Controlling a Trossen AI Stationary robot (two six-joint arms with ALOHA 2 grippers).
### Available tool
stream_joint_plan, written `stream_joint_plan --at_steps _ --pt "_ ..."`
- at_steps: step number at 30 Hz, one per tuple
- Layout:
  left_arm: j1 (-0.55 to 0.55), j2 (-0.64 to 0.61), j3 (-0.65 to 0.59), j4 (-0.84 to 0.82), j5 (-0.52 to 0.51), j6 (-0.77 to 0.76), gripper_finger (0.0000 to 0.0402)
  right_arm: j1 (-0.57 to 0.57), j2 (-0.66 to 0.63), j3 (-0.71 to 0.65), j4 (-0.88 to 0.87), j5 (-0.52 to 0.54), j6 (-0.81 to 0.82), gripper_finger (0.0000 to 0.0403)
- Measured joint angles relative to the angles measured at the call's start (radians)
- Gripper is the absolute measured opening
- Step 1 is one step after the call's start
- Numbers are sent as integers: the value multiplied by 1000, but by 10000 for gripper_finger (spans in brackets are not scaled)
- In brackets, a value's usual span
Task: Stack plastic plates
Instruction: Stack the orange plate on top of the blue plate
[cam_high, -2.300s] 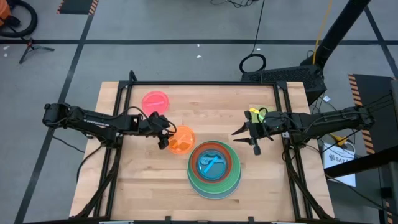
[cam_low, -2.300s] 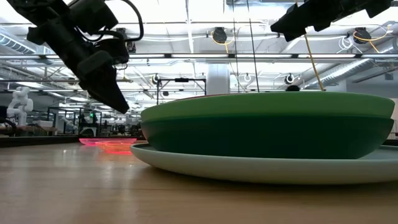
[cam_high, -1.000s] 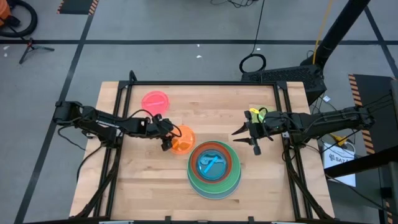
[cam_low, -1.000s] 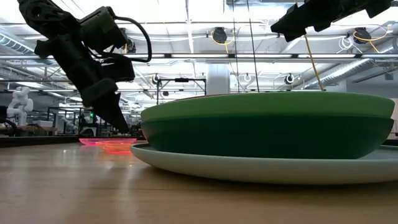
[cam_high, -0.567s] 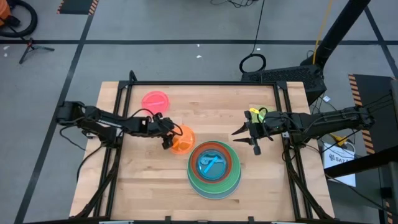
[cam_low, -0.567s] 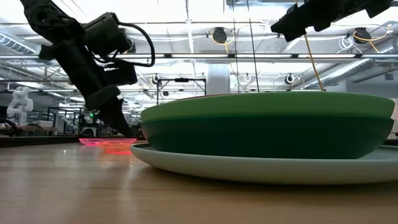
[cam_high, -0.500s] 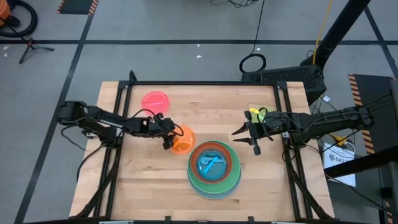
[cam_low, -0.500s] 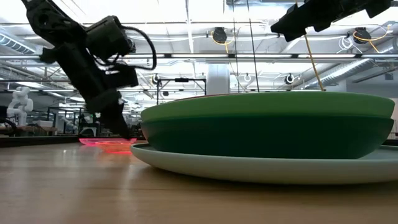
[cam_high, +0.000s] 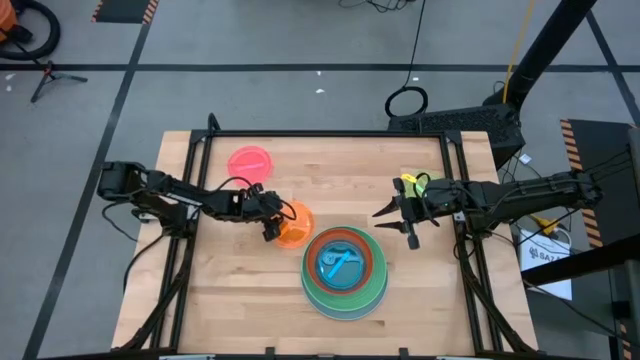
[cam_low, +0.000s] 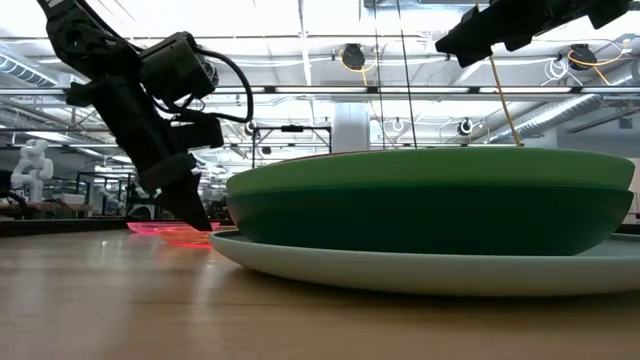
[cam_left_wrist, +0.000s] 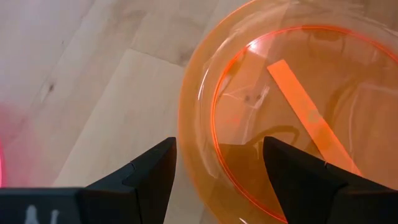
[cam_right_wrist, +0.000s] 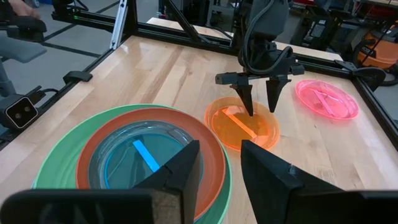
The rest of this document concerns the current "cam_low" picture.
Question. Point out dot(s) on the small white robot arm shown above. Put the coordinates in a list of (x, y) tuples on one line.
[(111, 199)]

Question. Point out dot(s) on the light green plastic plate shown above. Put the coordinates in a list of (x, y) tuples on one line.
[(425, 170)]

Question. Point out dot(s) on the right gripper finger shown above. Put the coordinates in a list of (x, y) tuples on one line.
[(472, 40)]

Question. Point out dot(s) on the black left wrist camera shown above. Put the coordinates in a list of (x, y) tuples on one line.
[(175, 67)]

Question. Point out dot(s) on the large pale mint plate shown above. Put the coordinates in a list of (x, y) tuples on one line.
[(400, 275)]

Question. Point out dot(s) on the silver ventilation duct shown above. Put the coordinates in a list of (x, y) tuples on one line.
[(550, 117)]

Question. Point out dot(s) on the white building pillar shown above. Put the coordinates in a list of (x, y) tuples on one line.
[(351, 132)]

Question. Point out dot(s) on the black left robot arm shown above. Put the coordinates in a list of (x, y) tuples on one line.
[(85, 40)]

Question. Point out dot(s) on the black metal frame stand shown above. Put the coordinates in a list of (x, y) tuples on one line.
[(292, 128)]

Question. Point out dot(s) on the pink translucent plastic plate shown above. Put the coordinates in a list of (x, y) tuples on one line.
[(145, 228)]

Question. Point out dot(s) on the wooden workbench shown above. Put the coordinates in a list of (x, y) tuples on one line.
[(50, 207)]

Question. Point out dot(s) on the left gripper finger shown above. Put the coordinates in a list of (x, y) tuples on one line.
[(192, 205)]

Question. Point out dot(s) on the dark green plastic plate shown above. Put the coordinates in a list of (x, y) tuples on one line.
[(425, 222)]

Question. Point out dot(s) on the large white robot arm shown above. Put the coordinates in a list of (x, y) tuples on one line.
[(32, 165)]

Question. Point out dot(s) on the grey slotted ceiling duct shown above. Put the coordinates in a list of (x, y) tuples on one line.
[(25, 72)]

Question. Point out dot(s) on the black workstation frame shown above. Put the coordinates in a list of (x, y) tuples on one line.
[(145, 210)]

